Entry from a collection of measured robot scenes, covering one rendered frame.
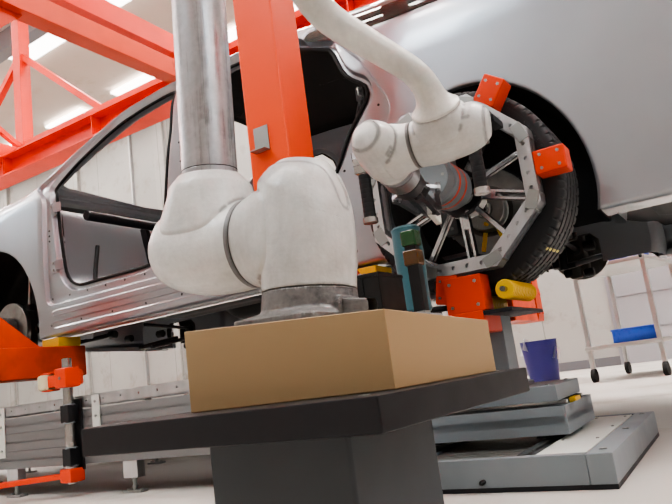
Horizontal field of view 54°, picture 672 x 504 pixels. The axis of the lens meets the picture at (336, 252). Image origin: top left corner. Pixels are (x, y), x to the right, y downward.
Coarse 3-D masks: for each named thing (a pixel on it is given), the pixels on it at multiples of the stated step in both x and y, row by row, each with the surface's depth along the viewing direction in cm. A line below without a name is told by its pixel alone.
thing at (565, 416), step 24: (480, 408) 200; (504, 408) 196; (528, 408) 191; (552, 408) 182; (576, 408) 191; (456, 432) 196; (480, 432) 192; (504, 432) 188; (528, 432) 185; (552, 432) 181
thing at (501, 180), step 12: (492, 180) 244; (504, 180) 241; (516, 180) 239; (492, 204) 238; (504, 204) 237; (516, 204) 238; (492, 216) 238; (504, 216) 238; (480, 228) 240; (492, 228) 239; (456, 240) 249; (480, 240) 244; (492, 240) 242; (480, 252) 244
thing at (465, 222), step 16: (512, 160) 204; (496, 192) 205; (512, 192) 202; (400, 208) 228; (464, 208) 214; (480, 208) 207; (400, 224) 224; (416, 224) 218; (448, 224) 212; (464, 224) 209; (496, 224) 204; (464, 240) 209; (432, 256) 214
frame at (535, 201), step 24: (408, 120) 211; (504, 120) 195; (528, 144) 190; (528, 168) 190; (384, 192) 218; (528, 192) 189; (384, 216) 215; (528, 216) 188; (384, 240) 212; (504, 240) 191; (432, 264) 209; (456, 264) 198; (480, 264) 195; (504, 264) 196
